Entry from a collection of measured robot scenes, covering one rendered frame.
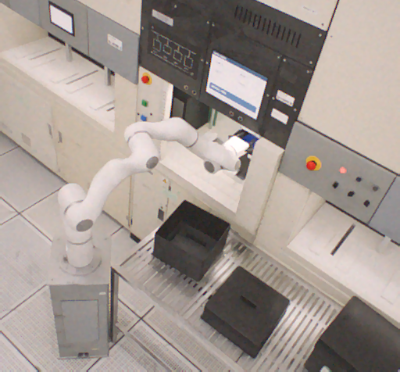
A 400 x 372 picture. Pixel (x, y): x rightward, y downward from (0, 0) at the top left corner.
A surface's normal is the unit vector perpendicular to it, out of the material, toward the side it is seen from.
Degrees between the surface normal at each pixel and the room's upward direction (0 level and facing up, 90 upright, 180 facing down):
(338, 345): 0
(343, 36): 90
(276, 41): 90
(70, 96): 0
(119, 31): 90
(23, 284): 0
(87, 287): 90
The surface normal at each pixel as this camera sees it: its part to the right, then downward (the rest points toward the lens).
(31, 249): 0.14, -0.72
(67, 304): 0.11, 0.69
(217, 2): -0.61, 0.47
